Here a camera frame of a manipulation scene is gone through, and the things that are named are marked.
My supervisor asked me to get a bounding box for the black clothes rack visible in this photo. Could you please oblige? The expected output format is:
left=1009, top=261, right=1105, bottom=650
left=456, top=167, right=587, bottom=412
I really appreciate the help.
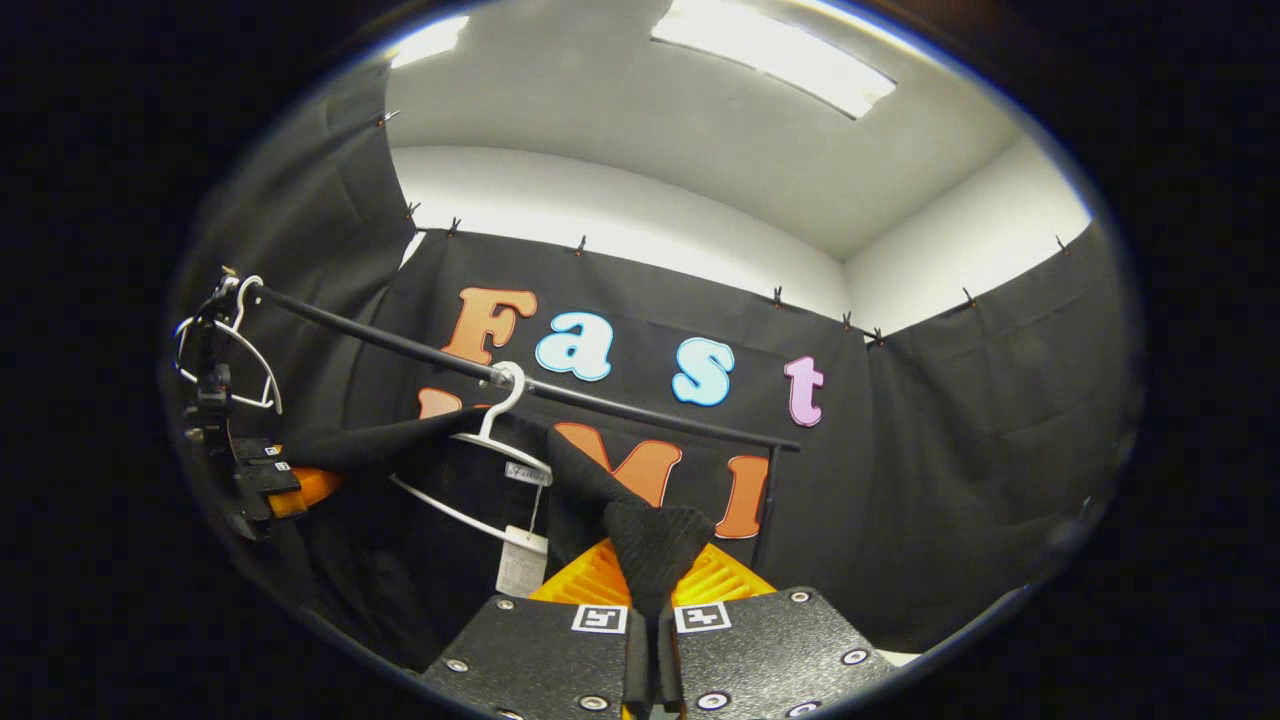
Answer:
left=245, top=283, right=801, bottom=571

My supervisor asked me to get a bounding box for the white paper price tag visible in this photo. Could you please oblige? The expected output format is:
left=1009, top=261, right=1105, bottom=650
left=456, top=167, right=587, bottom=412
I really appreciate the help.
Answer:
left=495, top=528, right=549, bottom=598

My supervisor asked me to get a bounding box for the small ceiling light panel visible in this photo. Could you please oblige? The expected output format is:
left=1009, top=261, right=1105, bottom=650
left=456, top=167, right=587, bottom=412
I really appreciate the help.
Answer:
left=385, top=15, right=471, bottom=69

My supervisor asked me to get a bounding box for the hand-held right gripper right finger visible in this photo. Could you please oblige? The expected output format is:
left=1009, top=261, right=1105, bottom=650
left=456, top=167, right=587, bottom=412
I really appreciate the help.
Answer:
left=655, top=543, right=896, bottom=720

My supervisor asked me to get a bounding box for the black jacket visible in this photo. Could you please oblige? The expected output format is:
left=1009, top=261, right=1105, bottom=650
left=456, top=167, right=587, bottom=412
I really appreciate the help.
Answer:
left=285, top=405, right=716, bottom=671

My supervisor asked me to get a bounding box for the white clothes hanger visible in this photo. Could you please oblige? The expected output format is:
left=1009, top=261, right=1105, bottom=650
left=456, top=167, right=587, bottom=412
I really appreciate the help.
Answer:
left=175, top=275, right=284, bottom=413
left=390, top=362, right=553, bottom=546

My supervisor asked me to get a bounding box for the black backdrop cloth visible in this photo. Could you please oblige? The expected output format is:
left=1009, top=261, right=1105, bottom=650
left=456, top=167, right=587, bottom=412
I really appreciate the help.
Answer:
left=165, top=60, right=1141, bottom=661

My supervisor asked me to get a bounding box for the row of small backdrop clips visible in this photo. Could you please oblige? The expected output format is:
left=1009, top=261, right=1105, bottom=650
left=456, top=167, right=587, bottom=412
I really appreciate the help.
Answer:
left=375, top=108, right=1071, bottom=346

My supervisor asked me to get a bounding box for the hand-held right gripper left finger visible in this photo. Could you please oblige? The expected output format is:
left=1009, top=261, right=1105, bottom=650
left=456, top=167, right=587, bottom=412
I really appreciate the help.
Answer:
left=420, top=538, right=656, bottom=720

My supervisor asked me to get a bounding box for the large ceiling light panel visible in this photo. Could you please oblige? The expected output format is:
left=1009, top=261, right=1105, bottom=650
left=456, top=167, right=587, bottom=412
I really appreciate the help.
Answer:
left=650, top=0, right=898, bottom=119

